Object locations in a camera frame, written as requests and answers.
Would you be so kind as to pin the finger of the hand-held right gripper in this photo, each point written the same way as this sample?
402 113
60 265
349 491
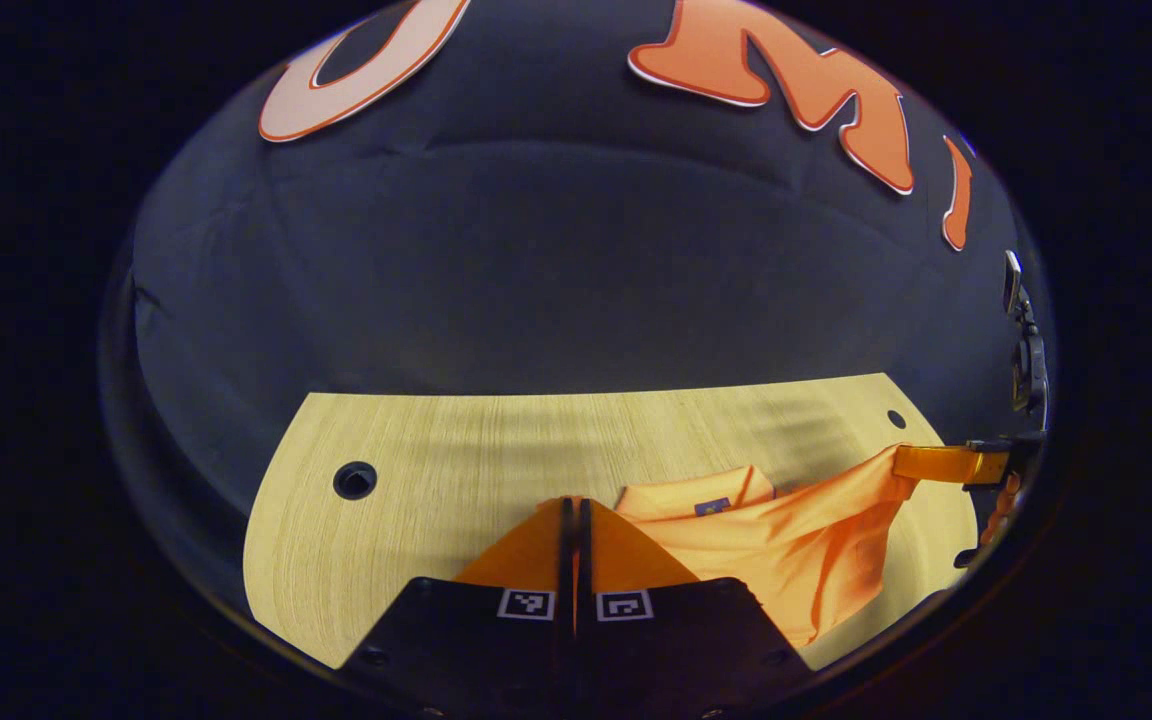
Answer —
1004 505
988 465

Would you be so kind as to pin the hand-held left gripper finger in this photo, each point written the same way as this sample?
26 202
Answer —
567 555
584 555

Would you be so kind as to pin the orange polo T-shirt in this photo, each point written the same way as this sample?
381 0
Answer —
786 550

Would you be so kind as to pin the black backdrop cloth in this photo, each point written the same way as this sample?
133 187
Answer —
556 270

